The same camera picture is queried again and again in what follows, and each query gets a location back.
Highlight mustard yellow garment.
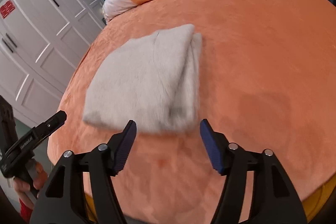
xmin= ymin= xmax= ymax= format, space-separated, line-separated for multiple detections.
xmin=85 ymin=174 xmax=335 ymax=223

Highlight orange plush bed blanket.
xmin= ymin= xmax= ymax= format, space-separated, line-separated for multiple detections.
xmin=47 ymin=0 xmax=335 ymax=223

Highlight cream knit sweater black hearts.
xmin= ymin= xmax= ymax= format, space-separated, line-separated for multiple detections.
xmin=83 ymin=24 xmax=202 ymax=134

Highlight operator left hand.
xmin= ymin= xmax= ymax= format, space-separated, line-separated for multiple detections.
xmin=13 ymin=162 xmax=48 ymax=210

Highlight white panelled wardrobe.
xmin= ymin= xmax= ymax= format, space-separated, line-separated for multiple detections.
xmin=1 ymin=0 xmax=105 ymax=127

